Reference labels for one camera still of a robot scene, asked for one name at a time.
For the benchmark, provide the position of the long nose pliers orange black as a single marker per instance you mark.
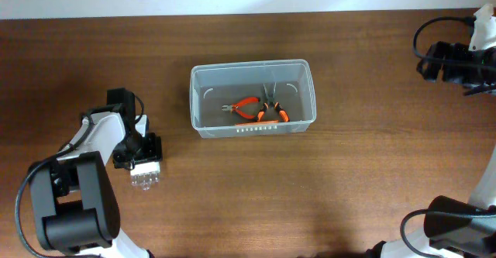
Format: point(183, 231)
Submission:
point(269, 101)

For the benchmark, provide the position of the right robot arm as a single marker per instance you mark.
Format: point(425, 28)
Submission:
point(448, 227)

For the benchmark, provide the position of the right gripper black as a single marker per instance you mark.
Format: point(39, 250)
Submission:
point(450, 51)

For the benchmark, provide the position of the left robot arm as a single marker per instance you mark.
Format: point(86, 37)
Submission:
point(74, 206)

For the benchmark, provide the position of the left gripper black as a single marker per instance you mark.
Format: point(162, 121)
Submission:
point(153, 153)

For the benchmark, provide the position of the red diagonal cutters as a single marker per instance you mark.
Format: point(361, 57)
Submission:
point(238, 107)

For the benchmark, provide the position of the clear plastic container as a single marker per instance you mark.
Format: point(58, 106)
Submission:
point(215, 85)

